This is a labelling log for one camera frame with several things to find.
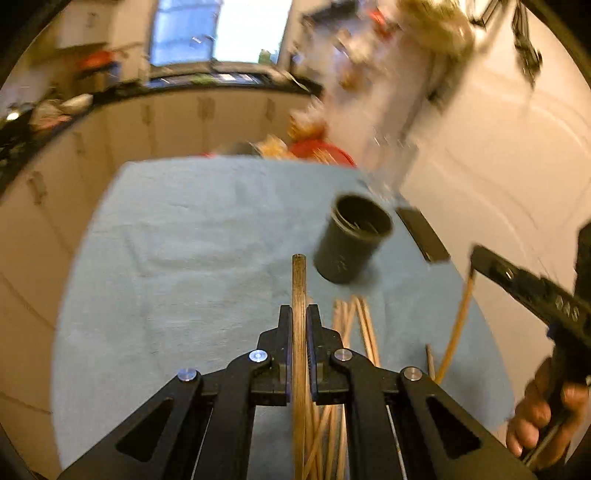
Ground wooden chopstick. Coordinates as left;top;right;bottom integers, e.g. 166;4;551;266
325;297;356;479
301;398;332;479
353;296;381;367
291;254;308;479
435;267;476;385
425;344;436;381

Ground lower kitchen cabinets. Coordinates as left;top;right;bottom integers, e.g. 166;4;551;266
1;86;308;477

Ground right hand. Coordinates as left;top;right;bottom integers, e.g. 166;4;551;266
506;357;589;472

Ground black smartphone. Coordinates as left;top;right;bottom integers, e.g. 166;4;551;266
396;207;450;263

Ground blue towel table cloth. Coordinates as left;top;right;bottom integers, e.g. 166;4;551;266
51;157;514;469

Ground black utensil holder cup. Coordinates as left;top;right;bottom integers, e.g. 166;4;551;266
314;193;394;284

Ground clear glass pitcher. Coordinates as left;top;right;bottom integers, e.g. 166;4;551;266
363;135;418;199

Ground hanging plastic bag with bread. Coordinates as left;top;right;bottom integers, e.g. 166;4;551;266
397;0;475;57

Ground red basin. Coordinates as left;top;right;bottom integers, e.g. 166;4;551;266
76;50;115;72

